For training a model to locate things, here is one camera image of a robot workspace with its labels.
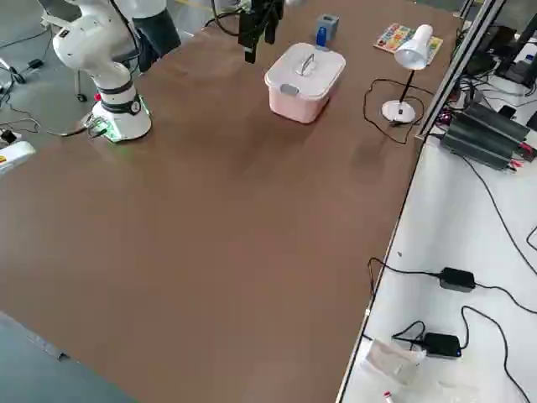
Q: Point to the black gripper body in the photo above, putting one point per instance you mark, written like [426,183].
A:
[268,7]

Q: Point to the white bin lid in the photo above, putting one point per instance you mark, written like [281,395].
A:
[285,71]

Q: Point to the blue toy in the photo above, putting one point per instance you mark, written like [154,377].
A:
[321,38]

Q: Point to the grey block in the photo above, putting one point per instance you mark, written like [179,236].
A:
[333,27]

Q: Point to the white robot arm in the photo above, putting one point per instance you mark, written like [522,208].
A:
[84,46]

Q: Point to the pink plastic bin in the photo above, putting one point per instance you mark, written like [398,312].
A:
[293,109]

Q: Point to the person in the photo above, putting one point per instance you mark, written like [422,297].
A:
[159,38]

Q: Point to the colourful alphabet puzzle board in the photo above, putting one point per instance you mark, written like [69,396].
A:
[388,38]

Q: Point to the white desk lamp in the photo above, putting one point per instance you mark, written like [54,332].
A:
[413,50]

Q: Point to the white office chair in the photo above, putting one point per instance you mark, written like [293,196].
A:
[78,84]

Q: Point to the dark grey power supply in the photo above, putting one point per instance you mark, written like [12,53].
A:
[499,119]
[482,147]

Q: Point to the white power strip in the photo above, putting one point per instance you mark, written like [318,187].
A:
[9,136]

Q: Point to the white control box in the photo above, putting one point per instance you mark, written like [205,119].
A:
[17,157]

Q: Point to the black power adapter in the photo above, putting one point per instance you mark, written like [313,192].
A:
[440,344]
[457,279]

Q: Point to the clear plastic bag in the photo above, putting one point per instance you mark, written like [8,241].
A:
[390,361]

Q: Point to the aluminium frame post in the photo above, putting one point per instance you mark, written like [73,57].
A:
[450,80]

